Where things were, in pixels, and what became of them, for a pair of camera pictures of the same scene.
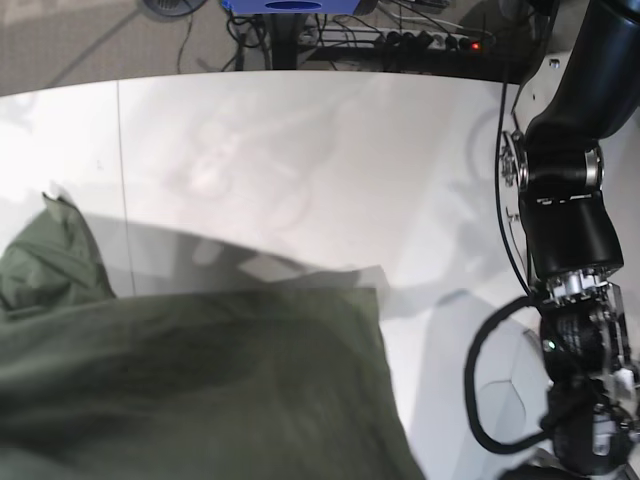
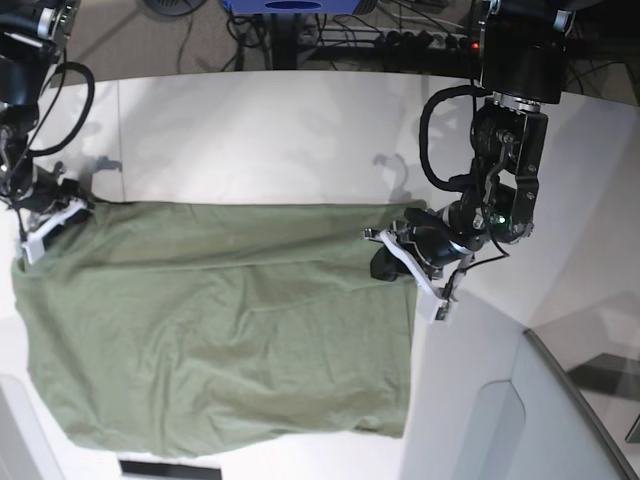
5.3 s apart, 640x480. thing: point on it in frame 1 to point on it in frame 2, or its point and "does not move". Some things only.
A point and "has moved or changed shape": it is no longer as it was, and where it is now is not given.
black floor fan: [174, 7] does not move
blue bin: [292, 6] does not move
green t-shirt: [242, 384] has moved or changed shape
